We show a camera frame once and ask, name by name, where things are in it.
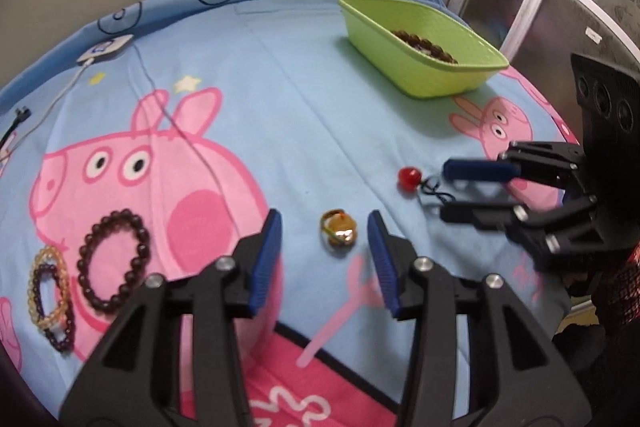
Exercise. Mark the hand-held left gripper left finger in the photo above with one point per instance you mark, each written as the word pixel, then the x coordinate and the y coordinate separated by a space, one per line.
pixel 265 257

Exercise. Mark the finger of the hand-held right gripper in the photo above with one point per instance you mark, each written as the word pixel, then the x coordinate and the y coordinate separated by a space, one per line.
pixel 475 213
pixel 475 170

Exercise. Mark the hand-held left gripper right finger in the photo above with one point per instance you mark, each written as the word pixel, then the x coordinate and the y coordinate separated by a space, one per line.
pixel 382 262

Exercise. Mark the gold bell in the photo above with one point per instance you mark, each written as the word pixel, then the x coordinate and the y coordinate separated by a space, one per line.
pixel 342 234

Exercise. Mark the green plastic basket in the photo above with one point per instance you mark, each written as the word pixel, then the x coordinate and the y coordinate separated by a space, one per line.
pixel 430 77

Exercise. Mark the person's right forearm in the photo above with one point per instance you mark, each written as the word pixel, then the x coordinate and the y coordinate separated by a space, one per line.
pixel 622 292

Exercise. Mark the blue printed cartoon blanket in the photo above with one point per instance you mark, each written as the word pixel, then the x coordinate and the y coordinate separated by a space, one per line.
pixel 280 117

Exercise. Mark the white charger box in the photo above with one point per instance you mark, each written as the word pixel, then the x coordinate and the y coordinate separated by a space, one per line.
pixel 106 49

